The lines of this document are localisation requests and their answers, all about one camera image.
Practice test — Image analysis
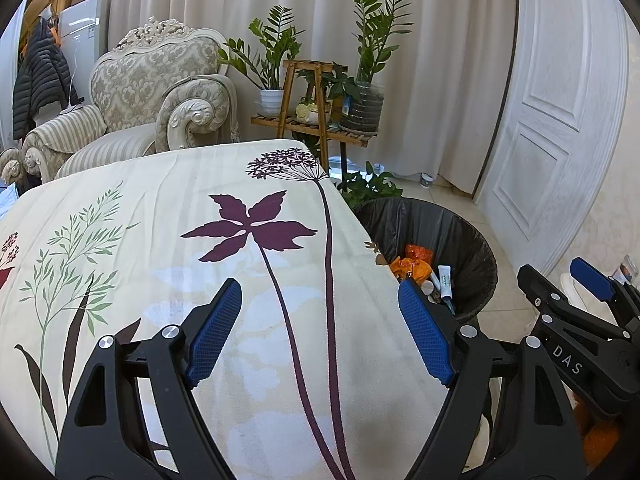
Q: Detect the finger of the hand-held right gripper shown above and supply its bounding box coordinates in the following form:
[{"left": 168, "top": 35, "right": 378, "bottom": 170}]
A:
[
  {"left": 570, "top": 257, "right": 640, "bottom": 328},
  {"left": 517, "top": 264, "right": 632, "bottom": 347}
]

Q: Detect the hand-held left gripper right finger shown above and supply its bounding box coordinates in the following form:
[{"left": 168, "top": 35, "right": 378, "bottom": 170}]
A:
[{"left": 398, "top": 279, "right": 586, "bottom": 480}]

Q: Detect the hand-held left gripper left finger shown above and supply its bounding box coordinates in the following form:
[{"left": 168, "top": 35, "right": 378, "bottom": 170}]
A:
[{"left": 55, "top": 277, "right": 243, "bottom": 480}]

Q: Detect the trash bin with black liner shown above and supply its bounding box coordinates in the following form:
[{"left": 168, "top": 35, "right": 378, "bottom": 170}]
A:
[{"left": 352, "top": 197, "right": 499, "bottom": 326}]

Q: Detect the floral tablecloth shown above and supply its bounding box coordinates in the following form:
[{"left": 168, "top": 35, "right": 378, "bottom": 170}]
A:
[{"left": 0, "top": 137, "right": 451, "bottom": 480}]

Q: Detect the green trailing floor plant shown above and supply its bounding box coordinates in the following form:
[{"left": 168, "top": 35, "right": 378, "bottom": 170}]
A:
[{"left": 336, "top": 161, "right": 405, "bottom": 211}]

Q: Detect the white panelled door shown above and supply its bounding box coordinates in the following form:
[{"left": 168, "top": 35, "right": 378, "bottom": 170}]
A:
[{"left": 472, "top": 0, "right": 640, "bottom": 281}]

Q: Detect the wooden plant stand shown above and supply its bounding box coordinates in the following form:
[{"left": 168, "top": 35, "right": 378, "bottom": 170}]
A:
[{"left": 250, "top": 59, "right": 381, "bottom": 171}]

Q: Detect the tall plant in clear pot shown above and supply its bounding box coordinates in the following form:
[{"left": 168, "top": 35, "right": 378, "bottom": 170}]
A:
[{"left": 339, "top": 0, "right": 416, "bottom": 134}]

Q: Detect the leafy plant in white pot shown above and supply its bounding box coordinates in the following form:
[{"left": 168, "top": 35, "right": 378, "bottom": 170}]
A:
[{"left": 217, "top": 6, "right": 306, "bottom": 118}]

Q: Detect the small plant in white bowl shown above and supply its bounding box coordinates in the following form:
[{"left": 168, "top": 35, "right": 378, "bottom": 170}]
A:
[{"left": 295, "top": 62, "right": 353, "bottom": 126}]

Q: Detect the white curtain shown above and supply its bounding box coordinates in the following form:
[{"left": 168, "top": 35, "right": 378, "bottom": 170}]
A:
[{"left": 100, "top": 0, "right": 521, "bottom": 196}]

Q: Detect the carved cream sofa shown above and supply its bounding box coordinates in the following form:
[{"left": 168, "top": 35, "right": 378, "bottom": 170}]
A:
[{"left": 0, "top": 147, "right": 25, "bottom": 183}]

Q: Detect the ornate cream armchair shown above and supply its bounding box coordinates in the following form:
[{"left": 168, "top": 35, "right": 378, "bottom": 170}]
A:
[{"left": 22, "top": 17, "right": 241, "bottom": 186}]

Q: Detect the black puffer jacket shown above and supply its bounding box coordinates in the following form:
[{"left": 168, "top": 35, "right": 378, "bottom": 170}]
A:
[{"left": 11, "top": 20, "right": 81, "bottom": 141}]

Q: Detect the white standing air conditioner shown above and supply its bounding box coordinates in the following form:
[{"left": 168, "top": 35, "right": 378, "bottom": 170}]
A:
[{"left": 59, "top": 0, "right": 111, "bottom": 111}]

